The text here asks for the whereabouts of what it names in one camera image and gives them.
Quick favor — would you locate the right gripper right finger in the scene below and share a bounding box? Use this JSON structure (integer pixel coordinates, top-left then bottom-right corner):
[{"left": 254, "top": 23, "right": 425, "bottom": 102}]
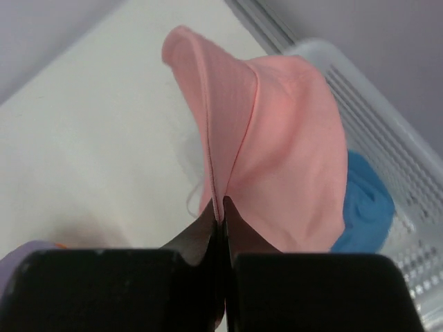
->
[{"left": 223, "top": 197, "right": 424, "bottom": 331}]

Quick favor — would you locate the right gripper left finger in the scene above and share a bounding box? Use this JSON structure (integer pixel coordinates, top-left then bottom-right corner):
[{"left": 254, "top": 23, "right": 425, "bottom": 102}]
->
[{"left": 1, "top": 202, "right": 224, "bottom": 331}]

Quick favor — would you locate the pink bucket hat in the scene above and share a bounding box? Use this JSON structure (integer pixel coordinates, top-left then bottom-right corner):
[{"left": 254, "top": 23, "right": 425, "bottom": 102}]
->
[{"left": 162, "top": 26, "right": 347, "bottom": 252}]

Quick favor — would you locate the purple bucket hat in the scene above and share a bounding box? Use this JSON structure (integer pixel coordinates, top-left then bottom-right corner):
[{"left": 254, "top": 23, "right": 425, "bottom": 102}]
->
[{"left": 0, "top": 241, "right": 62, "bottom": 297}]

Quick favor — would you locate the blue bucket hat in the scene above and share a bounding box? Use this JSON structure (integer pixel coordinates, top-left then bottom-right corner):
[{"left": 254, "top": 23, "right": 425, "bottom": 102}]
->
[{"left": 330, "top": 150, "right": 395, "bottom": 254}]

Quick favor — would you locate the white plastic basket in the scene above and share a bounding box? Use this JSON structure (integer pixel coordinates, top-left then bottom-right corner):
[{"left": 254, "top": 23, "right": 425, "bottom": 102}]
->
[{"left": 283, "top": 39, "right": 442, "bottom": 331}]

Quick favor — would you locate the right aluminium frame post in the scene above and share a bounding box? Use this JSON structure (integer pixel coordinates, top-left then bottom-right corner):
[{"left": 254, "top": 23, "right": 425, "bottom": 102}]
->
[{"left": 225, "top": 0, "right": 300, "bottom": 55}]

